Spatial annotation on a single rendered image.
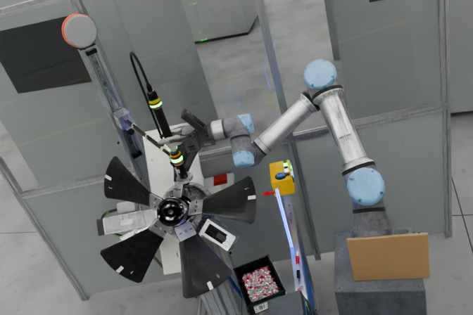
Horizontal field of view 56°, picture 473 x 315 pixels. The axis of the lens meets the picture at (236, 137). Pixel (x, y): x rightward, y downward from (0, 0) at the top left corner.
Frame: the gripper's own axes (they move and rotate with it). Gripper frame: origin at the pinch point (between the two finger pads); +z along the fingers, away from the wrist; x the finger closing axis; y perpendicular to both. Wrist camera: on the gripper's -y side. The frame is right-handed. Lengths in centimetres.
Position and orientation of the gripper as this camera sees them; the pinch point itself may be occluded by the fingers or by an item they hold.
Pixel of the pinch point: (161, 137)
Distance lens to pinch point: 174.9
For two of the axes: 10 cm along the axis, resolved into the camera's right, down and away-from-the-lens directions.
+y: 2.5, 8.3, 5.0
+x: 0.1, -5.1, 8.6
